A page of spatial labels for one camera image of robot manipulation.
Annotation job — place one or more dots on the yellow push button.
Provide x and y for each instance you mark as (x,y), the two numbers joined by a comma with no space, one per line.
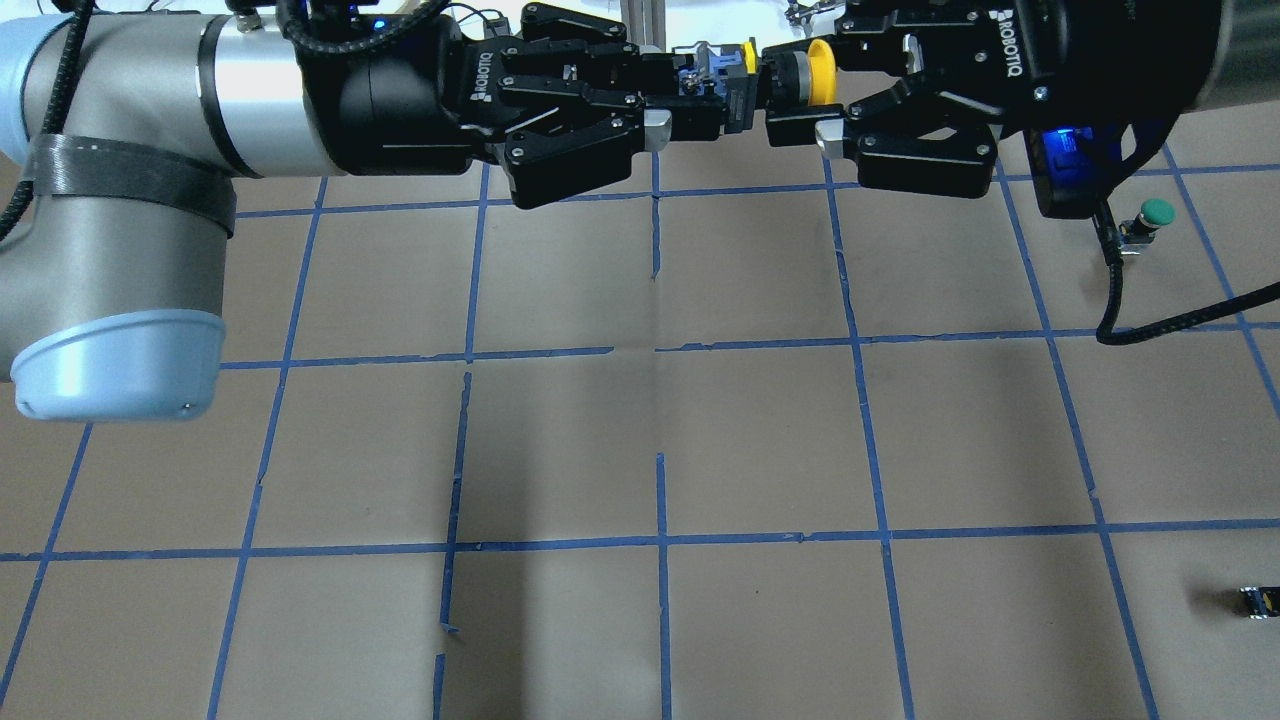
(791,77)

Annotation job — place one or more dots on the green push button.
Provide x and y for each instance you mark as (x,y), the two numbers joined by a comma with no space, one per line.
(1138,233)

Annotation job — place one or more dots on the small black contact block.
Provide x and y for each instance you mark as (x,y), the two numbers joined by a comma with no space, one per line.
(1260,601)

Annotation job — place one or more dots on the aluminium frame post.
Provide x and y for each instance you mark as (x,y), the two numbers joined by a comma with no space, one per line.
(645,21)

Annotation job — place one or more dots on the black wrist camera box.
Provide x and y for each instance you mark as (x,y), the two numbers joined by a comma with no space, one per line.
(1072,168)

